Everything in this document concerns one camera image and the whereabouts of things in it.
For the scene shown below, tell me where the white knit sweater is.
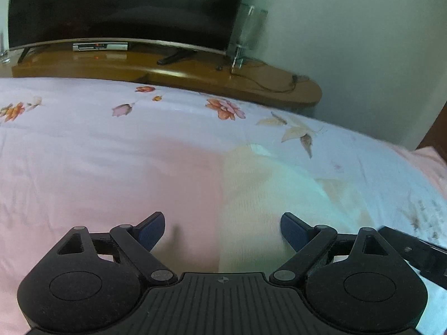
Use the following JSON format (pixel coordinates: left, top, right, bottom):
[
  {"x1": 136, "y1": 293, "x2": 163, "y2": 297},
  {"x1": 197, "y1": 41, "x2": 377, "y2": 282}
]
[{"x1": 218, "y1": 144, "x2": 374, "y2": 274}]

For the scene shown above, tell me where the pink floral bed sheet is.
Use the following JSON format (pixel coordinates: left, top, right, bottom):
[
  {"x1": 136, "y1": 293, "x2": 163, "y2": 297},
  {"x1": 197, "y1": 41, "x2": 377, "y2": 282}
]
[{"x1": 1, "y1": 79, "x2": 446, "y2": 334}]

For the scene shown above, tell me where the curved wooden tv console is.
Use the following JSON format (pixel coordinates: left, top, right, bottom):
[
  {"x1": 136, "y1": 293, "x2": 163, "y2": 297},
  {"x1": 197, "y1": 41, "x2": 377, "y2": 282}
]
[{"x1": 8, "y1": 43, "x2": 322, "y2": 111}]

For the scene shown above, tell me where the silver set-top box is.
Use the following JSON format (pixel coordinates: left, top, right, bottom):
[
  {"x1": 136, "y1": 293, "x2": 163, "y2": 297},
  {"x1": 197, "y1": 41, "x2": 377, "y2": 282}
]
[{"x1": 72, "y1": 42, "x2": 129, "y2": 51}]

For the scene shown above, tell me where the clear glass table lamp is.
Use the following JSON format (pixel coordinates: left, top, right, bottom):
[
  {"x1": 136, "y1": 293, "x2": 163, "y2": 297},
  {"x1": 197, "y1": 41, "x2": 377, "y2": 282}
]
[{"x1": 227, "y1": 4, "x2": 268, "y2": 72}]

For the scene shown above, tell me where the large black television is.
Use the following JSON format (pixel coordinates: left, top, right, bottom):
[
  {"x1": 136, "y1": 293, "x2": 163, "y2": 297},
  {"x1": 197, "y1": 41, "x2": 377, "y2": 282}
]
[{"x1": 8, "y1": 0, "x2": 242, "y2": 51}]

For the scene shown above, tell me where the black power cable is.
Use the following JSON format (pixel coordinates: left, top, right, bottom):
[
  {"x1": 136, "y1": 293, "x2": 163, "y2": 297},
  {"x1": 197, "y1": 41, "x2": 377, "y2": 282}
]
[{"x1": 214, "y1": 60, "x2": 310, "y2": 95}]

